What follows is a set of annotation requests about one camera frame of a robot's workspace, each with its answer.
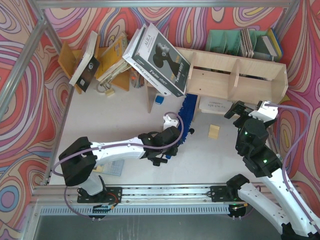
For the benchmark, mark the light wooden bookshelf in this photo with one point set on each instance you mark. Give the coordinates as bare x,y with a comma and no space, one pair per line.
235,78

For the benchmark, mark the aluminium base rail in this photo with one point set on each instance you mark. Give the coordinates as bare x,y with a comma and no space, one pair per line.
146,194

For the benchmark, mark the green desk organizer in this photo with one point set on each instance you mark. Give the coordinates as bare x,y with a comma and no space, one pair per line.
243,43

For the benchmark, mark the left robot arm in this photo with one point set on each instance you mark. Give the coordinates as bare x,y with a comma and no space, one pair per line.
80,159

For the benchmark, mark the white Chokladfabriken book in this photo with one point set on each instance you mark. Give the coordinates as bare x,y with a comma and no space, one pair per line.
128,57

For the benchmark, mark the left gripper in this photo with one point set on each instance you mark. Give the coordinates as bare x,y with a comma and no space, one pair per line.
178,141

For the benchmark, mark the blue covered book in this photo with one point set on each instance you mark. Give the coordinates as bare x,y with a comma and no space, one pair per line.
276,43

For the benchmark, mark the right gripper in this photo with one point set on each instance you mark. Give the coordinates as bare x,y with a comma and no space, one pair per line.
243,114

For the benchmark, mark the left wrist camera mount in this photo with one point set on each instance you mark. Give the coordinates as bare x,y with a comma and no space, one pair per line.
169,122

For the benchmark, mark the pencil cup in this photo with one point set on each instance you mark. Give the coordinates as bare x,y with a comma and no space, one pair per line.
137,81

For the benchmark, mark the blue microfiber duster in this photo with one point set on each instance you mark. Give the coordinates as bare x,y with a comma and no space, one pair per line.
186,113

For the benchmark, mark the black small tool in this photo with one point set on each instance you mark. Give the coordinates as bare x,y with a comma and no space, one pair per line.
157,161

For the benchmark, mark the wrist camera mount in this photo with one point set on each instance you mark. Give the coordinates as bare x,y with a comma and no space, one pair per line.
264,112
169,122

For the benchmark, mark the black white Twins story book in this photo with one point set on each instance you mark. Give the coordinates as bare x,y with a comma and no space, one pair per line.
160,58

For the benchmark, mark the white black paperback book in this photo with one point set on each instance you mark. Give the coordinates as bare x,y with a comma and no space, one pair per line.
86,64

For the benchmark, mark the blue yellow calculator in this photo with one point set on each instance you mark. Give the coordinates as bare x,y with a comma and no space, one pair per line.
113,168

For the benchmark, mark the blue white eraser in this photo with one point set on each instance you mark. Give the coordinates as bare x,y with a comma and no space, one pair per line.
159,99

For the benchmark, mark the yellow sticky note pad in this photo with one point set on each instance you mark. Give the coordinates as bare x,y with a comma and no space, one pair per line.
214,131

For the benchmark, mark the yellow book stack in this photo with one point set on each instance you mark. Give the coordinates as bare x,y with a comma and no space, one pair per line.
111,61

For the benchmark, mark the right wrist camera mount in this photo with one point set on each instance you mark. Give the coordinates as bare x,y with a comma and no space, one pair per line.
264,112

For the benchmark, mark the white black utility knife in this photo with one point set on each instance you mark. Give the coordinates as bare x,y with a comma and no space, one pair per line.
191,131

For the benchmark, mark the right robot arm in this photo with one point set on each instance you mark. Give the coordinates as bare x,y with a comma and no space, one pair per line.
290,214

